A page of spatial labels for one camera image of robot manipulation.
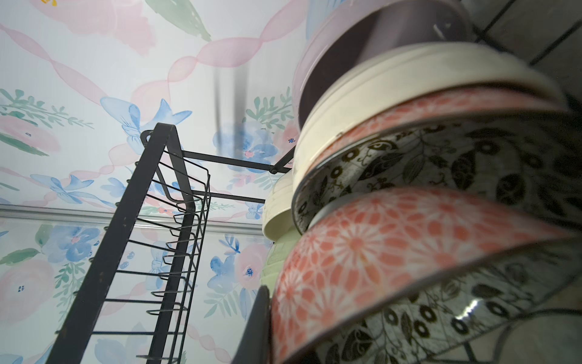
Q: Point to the cream speckled bowl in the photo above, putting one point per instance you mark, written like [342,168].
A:
[277,216]

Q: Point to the light green bowl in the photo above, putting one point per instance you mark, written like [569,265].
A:
[276,257]

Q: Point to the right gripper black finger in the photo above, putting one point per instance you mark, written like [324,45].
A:
[255,345]

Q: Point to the black floral bowl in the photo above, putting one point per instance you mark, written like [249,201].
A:
[504,145]
[366,252]

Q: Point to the lavender bowl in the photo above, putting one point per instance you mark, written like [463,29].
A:
[343,34]

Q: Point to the cream white bowl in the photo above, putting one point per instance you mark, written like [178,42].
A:
[404,74]

